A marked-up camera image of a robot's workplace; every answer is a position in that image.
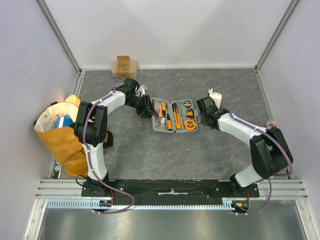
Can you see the aluminium frame rail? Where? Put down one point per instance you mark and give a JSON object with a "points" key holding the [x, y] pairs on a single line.
{"points": [[282, 189]]}

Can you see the blue box in bag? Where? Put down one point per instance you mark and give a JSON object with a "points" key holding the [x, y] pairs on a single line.
{"points": [[63, 121]]}

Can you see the brown paper tote bag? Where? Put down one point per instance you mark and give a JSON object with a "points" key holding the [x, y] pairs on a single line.
{"points": [[62, 143]]}

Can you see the grey plastic tool case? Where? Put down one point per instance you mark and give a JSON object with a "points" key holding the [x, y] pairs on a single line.
{"points": [[182, 112]]}

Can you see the tan wooden object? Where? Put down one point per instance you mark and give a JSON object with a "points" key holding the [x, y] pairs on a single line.
{"points": [[73, 99]]}

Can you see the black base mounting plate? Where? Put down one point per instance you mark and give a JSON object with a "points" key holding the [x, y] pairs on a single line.
{"points": [[158, 187]]}

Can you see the orange pliers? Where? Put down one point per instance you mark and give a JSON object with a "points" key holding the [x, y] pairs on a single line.
{"points": [[160, 118]]}

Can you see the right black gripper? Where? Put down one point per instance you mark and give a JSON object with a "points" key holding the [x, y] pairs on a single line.
{"points": [[202, 120]]}

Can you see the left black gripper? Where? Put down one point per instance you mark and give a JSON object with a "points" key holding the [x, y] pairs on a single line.
{"points": [[147, 110]]}

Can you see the small cardboard box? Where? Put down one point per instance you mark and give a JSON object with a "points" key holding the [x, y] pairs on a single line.
{"points": [[124, 67]]}

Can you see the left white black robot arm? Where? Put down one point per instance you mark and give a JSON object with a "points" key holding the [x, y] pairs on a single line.
{"points": [[90, 128]]}

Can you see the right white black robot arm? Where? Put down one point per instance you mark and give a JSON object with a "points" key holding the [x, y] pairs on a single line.
{"points": [[269, 150]]}

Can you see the orange black screwdriver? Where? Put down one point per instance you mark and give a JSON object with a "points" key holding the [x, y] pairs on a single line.
{"points": [[168, 121], [163, 109]]}

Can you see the orange tape measure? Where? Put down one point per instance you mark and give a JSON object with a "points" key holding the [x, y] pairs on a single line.
{"points": [[190, 124]]}

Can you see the orange utility knife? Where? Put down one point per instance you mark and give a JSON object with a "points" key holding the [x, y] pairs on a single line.
{"points": [[176, 116]]}

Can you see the orange bit holder set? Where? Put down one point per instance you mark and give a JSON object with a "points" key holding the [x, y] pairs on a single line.
{"points": [[189, 110]]}

